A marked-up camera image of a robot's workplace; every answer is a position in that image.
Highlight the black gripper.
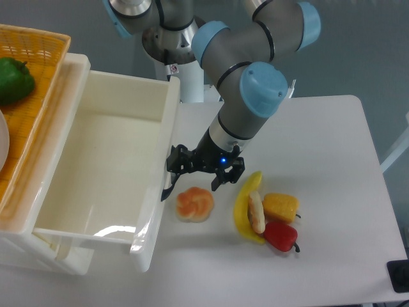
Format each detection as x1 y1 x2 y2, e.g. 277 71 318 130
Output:
166 130 245 191

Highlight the black top drawer handle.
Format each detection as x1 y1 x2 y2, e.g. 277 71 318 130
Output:
160 173 180 201

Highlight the white drawer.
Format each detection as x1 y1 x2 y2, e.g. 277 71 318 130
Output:
33 71 180 272

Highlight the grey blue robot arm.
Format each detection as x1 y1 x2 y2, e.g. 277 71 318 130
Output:
104 1 321 190

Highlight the white plastic drawer cabinet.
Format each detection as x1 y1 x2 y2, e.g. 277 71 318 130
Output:
1 53 93 275

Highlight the toy bread roll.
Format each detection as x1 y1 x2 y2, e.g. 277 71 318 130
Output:
176 187 214 223

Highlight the yellow toy banana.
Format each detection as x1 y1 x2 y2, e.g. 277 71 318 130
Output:
233 171 265 245

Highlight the toy baguette stick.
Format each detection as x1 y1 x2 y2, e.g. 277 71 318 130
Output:
249 191 265 234

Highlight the yellow toy bell pepper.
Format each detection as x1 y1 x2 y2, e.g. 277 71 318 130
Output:
262 193 300 224

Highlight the red toy bell pepper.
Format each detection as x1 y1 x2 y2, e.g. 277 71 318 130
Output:
263 221 300 253

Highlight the orange woven basket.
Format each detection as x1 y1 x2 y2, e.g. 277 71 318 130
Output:
1 24 71 212

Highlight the white plate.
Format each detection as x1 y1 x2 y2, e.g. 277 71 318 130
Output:
0 113 10 169

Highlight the green toy bell pepper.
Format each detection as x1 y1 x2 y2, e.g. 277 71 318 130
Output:
1 57 35 106

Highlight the black device at edge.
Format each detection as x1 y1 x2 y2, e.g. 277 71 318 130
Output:
387 260 409 293

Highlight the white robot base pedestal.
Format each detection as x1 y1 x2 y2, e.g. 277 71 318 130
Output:
142 15 224 104

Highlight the white frame bracket right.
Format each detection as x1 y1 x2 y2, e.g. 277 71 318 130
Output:
285 79 297 99

